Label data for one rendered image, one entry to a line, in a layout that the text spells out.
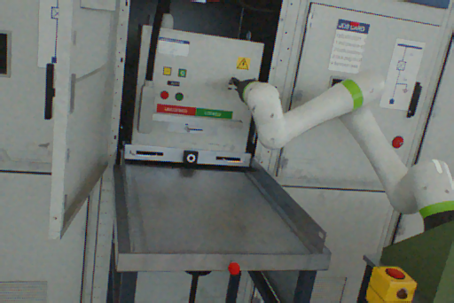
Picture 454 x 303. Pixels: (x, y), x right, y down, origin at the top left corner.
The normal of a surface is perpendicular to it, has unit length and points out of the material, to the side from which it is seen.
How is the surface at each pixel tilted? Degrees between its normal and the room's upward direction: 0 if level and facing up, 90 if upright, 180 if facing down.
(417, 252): 90
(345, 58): 90
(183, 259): 90
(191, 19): 90
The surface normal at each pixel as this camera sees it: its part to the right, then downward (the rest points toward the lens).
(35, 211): 0.26, 0.31
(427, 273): -0.93, -0.04
